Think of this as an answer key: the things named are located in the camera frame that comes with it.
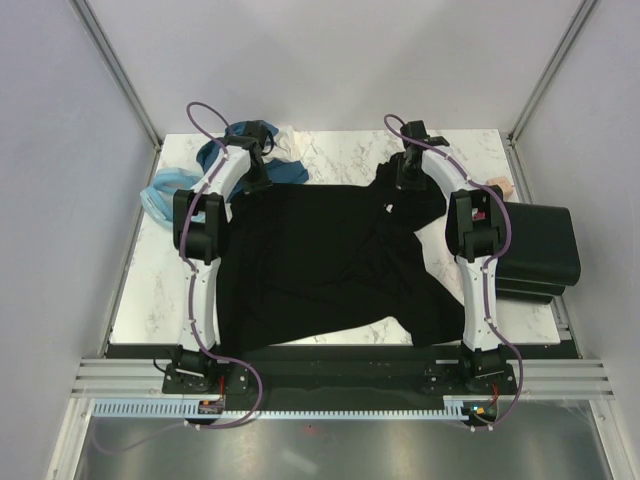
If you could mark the aluminium frame rail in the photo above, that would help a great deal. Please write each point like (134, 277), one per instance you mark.
(533, 379)

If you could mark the black and pink drawer box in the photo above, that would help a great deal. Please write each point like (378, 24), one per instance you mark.
(543, 259)

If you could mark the light blue ring toy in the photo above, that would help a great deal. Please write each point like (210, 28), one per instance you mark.
(157, 198)

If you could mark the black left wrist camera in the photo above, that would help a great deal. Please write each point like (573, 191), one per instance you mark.
(263, 132)

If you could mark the white slotted cable duct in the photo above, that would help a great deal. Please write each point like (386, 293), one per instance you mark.
(177, 408)

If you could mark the pink foam cube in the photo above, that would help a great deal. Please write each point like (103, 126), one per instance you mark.
(504, 184)

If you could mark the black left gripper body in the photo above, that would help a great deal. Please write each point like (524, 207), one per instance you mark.
(256, 181)

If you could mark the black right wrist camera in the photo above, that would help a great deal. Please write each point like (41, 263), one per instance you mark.
(416, 130)

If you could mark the white t shirt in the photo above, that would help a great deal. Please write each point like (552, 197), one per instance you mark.
(291, 144)

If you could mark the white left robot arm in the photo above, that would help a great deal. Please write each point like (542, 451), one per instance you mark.
(201, 232)

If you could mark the black t shirt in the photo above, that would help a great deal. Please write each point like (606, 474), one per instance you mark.
(305, 260)

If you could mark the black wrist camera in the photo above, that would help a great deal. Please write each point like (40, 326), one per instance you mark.
(416, 130)
(263, 132)

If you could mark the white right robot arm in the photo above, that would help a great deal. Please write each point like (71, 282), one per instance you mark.
(478, 231)

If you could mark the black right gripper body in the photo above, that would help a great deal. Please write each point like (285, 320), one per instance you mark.
(408, 179)

